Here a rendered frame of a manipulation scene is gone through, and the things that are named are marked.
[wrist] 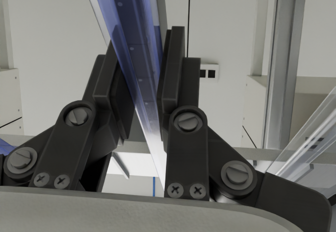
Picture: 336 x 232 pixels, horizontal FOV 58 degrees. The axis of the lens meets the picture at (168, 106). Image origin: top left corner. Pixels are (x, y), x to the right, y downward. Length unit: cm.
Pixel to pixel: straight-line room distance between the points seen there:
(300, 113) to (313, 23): 144
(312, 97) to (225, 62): 132
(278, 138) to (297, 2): 24
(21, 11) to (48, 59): 34
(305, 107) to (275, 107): 17
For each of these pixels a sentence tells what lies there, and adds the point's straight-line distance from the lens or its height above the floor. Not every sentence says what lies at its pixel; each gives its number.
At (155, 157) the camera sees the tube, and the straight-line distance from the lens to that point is 20.
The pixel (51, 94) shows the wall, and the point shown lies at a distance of 222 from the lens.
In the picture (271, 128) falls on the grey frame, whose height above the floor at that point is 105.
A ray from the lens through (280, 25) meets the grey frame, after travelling 55.
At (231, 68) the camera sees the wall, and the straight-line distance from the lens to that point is 201.
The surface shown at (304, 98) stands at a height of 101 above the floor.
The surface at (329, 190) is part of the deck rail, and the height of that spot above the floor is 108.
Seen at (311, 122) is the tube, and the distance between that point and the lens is 17.
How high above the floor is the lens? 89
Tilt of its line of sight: 13 degrees up
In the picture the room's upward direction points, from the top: 179 degrees counter-clockwise
